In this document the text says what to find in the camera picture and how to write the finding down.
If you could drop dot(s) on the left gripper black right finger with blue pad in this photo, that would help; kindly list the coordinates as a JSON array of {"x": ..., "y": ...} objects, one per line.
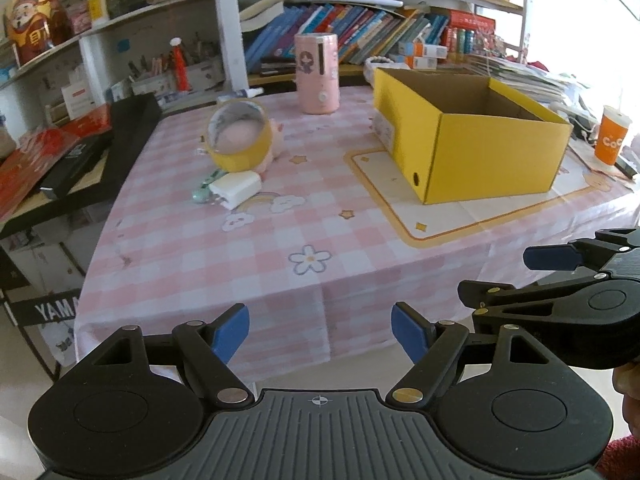
[{"x": 497, "y": 404}]

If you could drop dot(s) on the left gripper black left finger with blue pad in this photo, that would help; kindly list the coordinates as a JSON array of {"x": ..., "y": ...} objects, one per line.
[{"x": 137, "y": 402}]

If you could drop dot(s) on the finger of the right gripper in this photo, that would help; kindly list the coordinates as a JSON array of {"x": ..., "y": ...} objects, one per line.
[
  {"x": 604, "y": 256},
  {"x": 477, "y": 294}
]

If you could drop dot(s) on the green correction tape dispenser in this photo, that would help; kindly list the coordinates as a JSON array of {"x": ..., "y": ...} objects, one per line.
[{"x": 202, "y": 194}]

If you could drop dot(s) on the white charger adapter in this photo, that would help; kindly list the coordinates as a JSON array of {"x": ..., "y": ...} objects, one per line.
[{"x": 236, "y": 188}]

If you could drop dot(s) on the pink plush toy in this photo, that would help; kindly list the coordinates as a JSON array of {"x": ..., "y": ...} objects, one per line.
[{"x": 272, "y": 145}]

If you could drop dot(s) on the yellow tape roll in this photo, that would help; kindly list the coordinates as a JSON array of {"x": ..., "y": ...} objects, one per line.
[{"x": 227, "y": 113}]

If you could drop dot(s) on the person's right hand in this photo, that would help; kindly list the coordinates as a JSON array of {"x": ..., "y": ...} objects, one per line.
[{"x": 626, "y": 381}]

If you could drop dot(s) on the orange paper cup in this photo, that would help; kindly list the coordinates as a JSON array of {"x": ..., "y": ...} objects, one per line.
[{"x": 612, "y": 132}]

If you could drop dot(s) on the stack of newspapers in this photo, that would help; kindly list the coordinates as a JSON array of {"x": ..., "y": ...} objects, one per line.
[{"x": 533, "y": 82}]

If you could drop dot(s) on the yellow cardboard box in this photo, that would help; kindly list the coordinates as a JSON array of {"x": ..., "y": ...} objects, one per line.
[{"x": 461, "y": 137}]

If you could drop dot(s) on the pink checkered tablecloth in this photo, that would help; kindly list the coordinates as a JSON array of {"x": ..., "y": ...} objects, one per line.
[{"x": 319, "y": 256}]

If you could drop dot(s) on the orange white medicine box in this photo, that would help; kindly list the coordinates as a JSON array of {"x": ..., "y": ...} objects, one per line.
[{"x": 422, "y": 50}]

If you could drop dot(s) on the white quilted pearl handbag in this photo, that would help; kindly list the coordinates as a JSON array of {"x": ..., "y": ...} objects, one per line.
[{"x": 372, "y": 64}]

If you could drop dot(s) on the black flat box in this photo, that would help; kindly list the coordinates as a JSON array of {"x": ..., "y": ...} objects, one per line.
[{"x": 60, "y": 179}]

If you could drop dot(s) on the red gift bag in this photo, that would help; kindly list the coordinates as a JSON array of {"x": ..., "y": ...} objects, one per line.
[{"x": 28, "y": 163}]

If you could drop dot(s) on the red thick dictionary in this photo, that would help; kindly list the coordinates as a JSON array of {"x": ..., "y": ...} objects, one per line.
[{"x": 466, "y": 32}]

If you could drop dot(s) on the pink cylindrical humidifier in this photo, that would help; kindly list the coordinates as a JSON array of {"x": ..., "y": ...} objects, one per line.
[{"x": 317, "y": 80}]

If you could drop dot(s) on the small spray bottle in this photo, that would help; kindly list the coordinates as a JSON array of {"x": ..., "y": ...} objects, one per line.
[{"x": 249, "y": 93}]

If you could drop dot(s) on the red tassel ornament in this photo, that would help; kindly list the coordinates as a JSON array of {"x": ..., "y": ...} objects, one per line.
[{"x": 181, "y": 75}]

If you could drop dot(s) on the fortune god figurine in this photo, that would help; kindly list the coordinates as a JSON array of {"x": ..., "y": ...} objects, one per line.
[{"x": 34, "y": 27}]

